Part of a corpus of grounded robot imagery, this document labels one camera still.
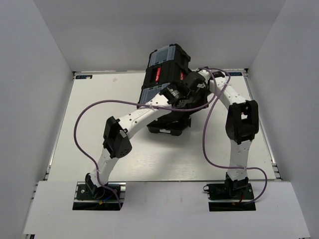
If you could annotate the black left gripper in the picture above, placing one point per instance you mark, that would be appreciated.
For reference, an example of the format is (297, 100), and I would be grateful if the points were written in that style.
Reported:
(204, 88)

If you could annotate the black plastic toolbox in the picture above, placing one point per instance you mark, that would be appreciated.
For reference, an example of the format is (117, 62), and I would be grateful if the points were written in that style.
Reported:
(168, 67)

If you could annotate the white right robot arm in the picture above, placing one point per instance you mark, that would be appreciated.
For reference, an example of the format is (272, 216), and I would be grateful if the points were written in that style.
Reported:
(242, 124)

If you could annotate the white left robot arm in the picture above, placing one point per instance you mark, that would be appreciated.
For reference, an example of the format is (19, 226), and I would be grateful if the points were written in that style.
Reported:
(118, 133)

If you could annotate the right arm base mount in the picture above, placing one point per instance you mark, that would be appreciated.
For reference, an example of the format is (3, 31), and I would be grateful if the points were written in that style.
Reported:
(220, 200)

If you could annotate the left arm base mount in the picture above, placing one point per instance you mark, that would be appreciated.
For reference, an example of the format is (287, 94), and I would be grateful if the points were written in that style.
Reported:
(105, 200)

